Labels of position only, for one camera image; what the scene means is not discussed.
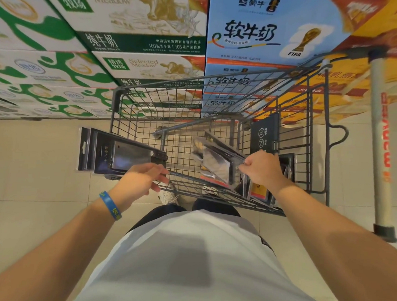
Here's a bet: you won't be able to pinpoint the person's right forearm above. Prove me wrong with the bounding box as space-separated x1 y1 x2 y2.
266 183 397 301

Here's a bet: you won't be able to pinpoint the yellow packaged cleaver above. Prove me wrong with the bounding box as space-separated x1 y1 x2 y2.
249 182 269 202

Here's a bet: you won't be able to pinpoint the black cleaver packets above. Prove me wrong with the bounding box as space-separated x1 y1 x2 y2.
76 127 170 181
188 131 299 209

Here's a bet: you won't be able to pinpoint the blue wristband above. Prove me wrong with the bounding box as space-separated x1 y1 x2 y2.
97 190 124 222

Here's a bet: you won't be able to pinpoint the dark cart seat panel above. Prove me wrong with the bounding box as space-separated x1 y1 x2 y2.
250 111 282 154

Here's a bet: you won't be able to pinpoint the white left shoe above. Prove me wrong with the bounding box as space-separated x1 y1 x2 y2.
157 190 180 206

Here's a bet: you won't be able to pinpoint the person's left forearm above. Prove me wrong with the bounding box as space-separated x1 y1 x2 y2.
0 190 122 301

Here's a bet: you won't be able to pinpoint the stack of light blue cartons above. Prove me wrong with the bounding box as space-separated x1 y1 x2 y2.
200 0 356 128

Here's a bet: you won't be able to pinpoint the grey wire shopping cart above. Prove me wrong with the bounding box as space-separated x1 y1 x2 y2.
101 29 397 244

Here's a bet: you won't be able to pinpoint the person's right hand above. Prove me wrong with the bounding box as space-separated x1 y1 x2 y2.
237 148 298 197

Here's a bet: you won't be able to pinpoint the person's left hand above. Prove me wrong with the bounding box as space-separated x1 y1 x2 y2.
107 160 171 216

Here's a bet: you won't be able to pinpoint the black shorts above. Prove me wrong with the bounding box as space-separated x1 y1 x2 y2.
128 193 243 239

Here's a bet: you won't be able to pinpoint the stack of dark green cartons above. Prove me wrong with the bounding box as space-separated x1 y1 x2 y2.
23 0 210 122

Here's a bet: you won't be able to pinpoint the stack of green swirl cartons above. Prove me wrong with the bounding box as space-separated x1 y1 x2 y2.
0 0 128 126

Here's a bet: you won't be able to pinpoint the white shirt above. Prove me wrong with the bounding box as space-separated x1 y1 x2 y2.
72 201 359 301

